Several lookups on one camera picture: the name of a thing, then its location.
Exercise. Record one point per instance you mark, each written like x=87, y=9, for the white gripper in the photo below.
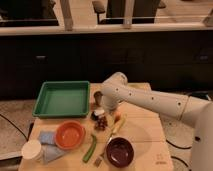
x=109, y=104

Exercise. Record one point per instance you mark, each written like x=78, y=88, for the dark purple grape bunch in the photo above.
x=101, y=124

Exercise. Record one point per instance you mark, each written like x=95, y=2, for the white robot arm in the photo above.
x=192, y=111

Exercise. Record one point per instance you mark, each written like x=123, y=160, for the dark maroon bowl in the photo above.
x=120, y=152

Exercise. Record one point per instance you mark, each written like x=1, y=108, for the red orange bowl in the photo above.
x=69, y=135

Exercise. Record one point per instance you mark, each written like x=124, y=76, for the metal cup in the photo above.
x=98, y=97

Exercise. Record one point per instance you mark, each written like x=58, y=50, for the orange fruit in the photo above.
x=117, y=117

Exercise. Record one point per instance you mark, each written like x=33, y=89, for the yellow corn cob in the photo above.
x=118, y=125

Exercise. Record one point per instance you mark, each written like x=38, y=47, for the green chili pepper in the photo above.
x=91, y=149

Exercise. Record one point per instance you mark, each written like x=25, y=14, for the green plastic tray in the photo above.
x=61, y=99

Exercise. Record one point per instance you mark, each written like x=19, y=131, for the metal fork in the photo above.
x=100, y=158

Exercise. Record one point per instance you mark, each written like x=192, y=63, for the blue cloth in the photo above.
x=51, y=151

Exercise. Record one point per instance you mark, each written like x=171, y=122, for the white round container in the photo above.
x=32, y=150

